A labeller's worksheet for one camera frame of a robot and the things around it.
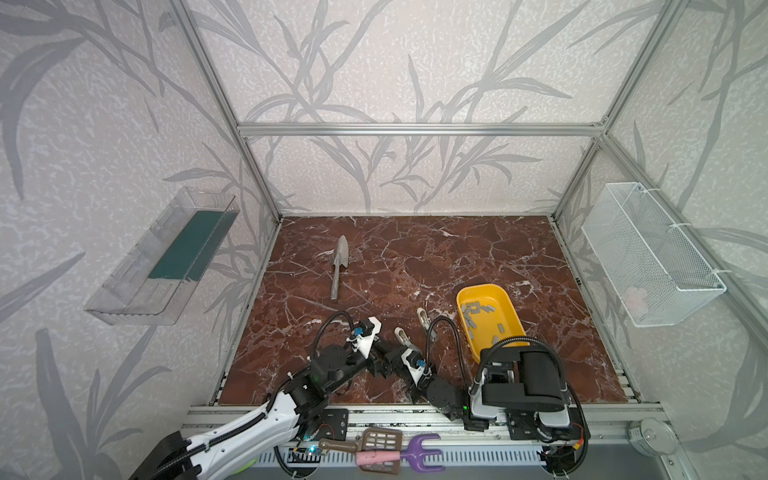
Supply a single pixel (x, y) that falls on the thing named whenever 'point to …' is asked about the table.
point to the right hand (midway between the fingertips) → (398, 356)
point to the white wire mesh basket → (657, 273)
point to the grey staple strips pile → (474, 307)
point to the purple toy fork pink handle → (414, 455)
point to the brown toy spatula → (371, 440)
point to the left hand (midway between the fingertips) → (397, 330)
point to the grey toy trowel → (341, 259)
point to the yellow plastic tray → (489, 315)
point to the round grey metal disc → (652, 436)
